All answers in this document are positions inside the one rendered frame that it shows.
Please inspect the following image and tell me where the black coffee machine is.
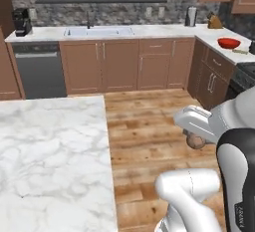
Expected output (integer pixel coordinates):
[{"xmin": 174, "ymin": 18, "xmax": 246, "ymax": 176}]
[{"xmin": 12, "ymin": 8, "xmax": 34, "ymax": 38}]

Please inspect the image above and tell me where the brown egg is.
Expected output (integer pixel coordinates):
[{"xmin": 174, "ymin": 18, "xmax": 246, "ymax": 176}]
[{"xmin": 187, "ymin": 133, "xmax": 206, "ymax": 150}]

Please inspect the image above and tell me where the black tap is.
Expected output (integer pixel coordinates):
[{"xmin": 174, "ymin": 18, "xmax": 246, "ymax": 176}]
[{"xmin": 86, "ymin": 10, "xmax": 92, "ymax": 30}]

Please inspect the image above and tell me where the wooden knife block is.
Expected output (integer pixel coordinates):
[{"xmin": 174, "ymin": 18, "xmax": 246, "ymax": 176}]
[{"xmin": 206, "ymin": 11, "xmax": 224, "ymax": 30}]

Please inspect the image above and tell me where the brown tall cupboard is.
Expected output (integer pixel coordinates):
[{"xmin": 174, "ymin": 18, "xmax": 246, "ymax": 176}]
[{"xmin": 0, "ymin": 0, "xmax": 27, "ymax": 102}]

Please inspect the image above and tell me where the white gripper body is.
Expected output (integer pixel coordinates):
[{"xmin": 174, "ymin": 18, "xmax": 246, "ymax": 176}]
[{"xmin": 172, "ymin": 105, "xmax": 219, "ymax": 144}]

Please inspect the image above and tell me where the dark brown base cupboard run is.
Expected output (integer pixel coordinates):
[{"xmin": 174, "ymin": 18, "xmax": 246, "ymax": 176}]
[{"xmin": 186, "ymin": 38, "xmax": 237, "ymax": 112}]

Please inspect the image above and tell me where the red bowl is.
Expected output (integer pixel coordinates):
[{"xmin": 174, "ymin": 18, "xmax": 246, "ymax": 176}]
[{"xmin": 216, "ymin": 37, "xmax": 242, "ymax": 50}]

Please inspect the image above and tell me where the black cooker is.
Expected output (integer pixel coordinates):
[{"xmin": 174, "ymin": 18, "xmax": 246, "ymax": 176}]
[{"xmin": 228, "ymin": 62, "xmax": 255, "ymax": 102}]

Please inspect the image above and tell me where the pale wooden stick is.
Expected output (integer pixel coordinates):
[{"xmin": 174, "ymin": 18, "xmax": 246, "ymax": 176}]
[{"xmin": 231, "ymin": 49, "xmax": 249, "ymax": 56}]

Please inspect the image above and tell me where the grey dishwasher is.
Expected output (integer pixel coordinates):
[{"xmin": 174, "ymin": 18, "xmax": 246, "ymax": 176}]
[{"xmin": 12, "ymin": 42, "xmax": 68, "ymax": 101}]

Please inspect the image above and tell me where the white sink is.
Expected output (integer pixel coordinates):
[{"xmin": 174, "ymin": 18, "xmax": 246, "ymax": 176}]
[{"xmin": 63, "ymin": 26, "xmax": 135, "ymax": 39}]

